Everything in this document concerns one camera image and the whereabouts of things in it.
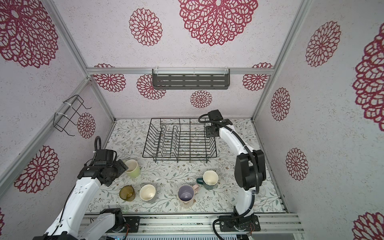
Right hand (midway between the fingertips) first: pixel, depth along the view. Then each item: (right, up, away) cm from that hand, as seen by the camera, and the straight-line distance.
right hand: (213, 129), depth 93 cm
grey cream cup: (-38, -35, -10) cm, 53 cm away
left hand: (-52, -24, -12) cm, 59 cm away
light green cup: (-45, -22, -10) cm, 52 cm away
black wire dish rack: (-23, -7, +13) cm, 27 cm away
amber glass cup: (-50, -36, -9) cm, 62 cm away
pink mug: (-17, -36, -11) cm, 41 cm away
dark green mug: (-3, -30, -6) cm, 30 cm away
